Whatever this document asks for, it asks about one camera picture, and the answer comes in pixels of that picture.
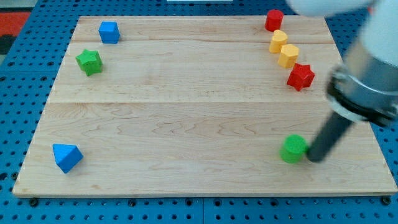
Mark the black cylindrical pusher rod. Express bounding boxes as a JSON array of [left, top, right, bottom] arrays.
[[307, 112, 353, 162]]

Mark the green cylinder block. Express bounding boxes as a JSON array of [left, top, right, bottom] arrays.
[[280, 134, 308, 164]]

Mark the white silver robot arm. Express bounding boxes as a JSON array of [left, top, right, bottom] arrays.
[[287, 0, 397, 162]]

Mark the red star block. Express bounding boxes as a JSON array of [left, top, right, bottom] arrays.
[[287, 63, 315, 91]]

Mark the green star block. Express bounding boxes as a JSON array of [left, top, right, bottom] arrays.
[[75, 49, 103, 77]]

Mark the yellow hexagon block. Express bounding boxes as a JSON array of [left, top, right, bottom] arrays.
[[277, 44, 299, 68]]

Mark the yellow half-round block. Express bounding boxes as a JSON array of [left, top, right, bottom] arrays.
[[269, 29, 288, 54]]

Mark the red cylinder block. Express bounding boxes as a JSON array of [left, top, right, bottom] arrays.
[[264, 9, 284, 32]]

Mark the wooden board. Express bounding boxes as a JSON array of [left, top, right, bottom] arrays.
[[13, 16, 397, 198]]

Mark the blue cube block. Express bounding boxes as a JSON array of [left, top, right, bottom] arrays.
[[98, 21, 120, 44]]

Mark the blue triangular prism block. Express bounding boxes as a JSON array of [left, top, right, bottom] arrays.
[[52, 144, 83, 174]]

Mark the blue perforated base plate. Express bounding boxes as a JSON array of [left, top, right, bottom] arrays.
[[1, 0, 397, 223]]

